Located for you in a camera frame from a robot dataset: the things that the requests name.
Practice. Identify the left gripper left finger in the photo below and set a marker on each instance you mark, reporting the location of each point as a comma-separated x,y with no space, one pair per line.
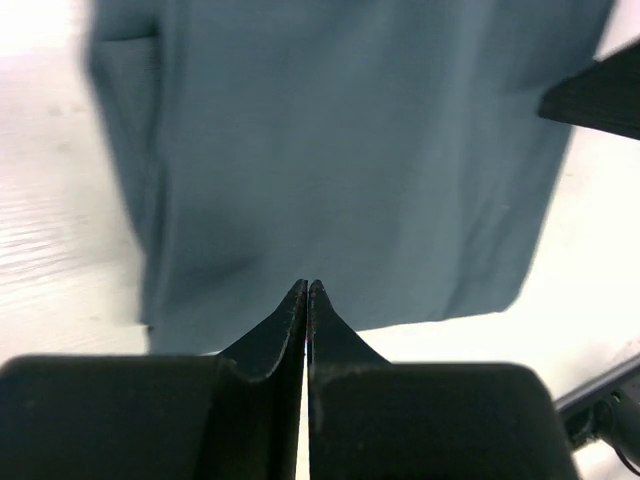
233,415

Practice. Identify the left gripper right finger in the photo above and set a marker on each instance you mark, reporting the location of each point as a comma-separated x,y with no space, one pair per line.
373,419

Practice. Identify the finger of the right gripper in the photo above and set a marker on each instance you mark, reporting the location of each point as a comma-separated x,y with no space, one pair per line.
603,97

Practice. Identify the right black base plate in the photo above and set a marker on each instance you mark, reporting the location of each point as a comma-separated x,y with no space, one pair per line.
606,408

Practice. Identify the grey-blue t-shirt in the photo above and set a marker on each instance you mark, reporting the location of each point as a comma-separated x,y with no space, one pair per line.
390,149

